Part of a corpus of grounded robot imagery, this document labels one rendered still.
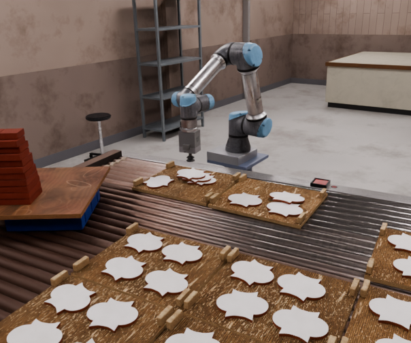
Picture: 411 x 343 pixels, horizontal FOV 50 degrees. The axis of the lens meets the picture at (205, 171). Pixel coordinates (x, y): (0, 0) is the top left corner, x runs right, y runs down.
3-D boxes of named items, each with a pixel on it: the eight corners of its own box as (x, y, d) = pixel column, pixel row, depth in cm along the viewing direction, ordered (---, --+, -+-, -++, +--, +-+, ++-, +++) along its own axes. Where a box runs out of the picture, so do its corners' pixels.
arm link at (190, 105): (201, 94, 200) (188, 96, 194) (201, 117, 204) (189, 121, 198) (188, 92, 205) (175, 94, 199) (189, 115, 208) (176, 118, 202)
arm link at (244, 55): (254, 128, 259) (238, 38, 229) (275, 132, 249) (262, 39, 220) (242, 138, 252) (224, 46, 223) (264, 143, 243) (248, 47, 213)
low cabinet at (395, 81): (441, 96, 837) (448, 54, 809) (420, 117, 687) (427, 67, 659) (358, 89, 925) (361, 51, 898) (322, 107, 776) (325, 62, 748)
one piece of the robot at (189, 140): (173, 124, 200) (175, 158, 206) (191, 126, 197) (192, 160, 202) (183, 120, 209) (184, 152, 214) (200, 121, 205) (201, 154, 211)
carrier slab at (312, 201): (244, 180, 214) (244, 177, 213) (327, 196, 193) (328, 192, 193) (207, 207, 186) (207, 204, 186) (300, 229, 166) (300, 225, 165)
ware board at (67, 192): (4, 172, 205) (3, 169, 204) (110, 169, 204) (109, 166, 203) (-57, 221, 158) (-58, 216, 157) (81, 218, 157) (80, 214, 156)
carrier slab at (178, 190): (173, 167, 235) (173, 164, 234) (242, 179, 215) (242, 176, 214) (131, 190, 207) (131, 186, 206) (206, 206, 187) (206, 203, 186)
